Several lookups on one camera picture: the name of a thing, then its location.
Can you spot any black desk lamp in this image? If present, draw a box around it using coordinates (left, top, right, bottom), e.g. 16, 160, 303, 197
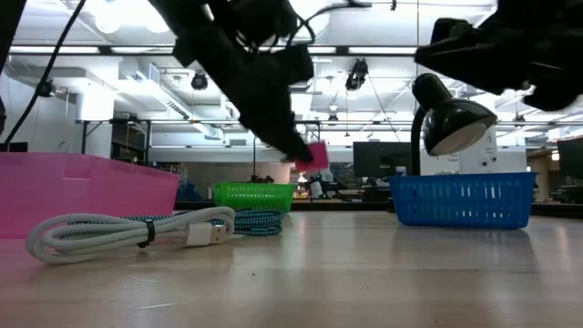
409, 72, 499, 177

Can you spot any pink cube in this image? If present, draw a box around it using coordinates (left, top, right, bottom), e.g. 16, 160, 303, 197
294, 141, 331, 173

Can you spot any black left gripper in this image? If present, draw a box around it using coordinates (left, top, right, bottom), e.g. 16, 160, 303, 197
172, 17, 316, 164

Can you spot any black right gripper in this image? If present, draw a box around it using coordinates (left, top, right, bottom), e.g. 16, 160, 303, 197
414, 0, 583, 113

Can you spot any white USB cable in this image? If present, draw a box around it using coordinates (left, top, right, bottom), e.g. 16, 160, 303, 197
25, 206, 236, 266

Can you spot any dark background rack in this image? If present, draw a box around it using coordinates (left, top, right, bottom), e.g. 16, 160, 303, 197
80, 118, 154, 165

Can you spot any white cabinet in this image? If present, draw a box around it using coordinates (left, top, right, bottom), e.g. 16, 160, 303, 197
457, 126, 528, 175

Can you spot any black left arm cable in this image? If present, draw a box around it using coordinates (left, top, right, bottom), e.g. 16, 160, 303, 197
2, 0, 88, 146

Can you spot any pink translucent plastic bin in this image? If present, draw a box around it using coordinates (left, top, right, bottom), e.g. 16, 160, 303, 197
0, 151, 181, 241

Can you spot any green plastic mesh basket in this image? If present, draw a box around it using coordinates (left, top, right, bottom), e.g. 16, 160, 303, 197
211, 181, 298, 214

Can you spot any teal braided cable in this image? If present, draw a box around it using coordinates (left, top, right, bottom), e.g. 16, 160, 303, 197
67, 208, 286, 237

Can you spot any black monitor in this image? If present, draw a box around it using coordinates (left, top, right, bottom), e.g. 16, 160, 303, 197
556, 136, 583, 181
353, 140, 414, 179

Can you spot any black ceiling spotlight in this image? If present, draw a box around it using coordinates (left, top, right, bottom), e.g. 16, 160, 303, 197
344, 57, 370, 92
189, 70, 210, 91

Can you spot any blue plastic mesh basket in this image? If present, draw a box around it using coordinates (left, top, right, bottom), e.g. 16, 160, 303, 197
386, 171, 538, 231

